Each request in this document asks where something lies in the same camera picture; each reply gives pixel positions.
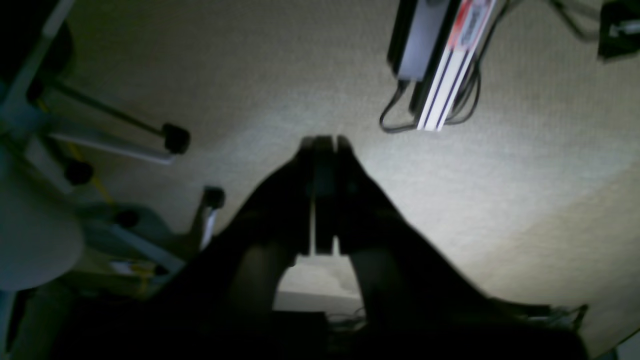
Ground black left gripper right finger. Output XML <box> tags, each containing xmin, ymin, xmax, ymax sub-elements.
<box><xmin>322</xmin><ymin>136</ymin><xmax>588</xmax><ymax>360</ymax></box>

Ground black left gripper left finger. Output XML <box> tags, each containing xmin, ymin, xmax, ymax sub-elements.
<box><xmin>51</xmin><ymin>136</ymin><xmax>326</xmax><ymax>360</ymax></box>

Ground rolling office chair base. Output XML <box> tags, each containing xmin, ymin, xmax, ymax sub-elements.
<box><xmin>0</xmin><ymin>0</ymin><xmax>226</xmax><ymax>281</ymax></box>

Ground grey power supply box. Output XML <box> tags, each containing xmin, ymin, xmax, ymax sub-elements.
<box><xmin>378</xmin><ymin>0</ymin><xmax>501</xmax><ymax>135</ymax></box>

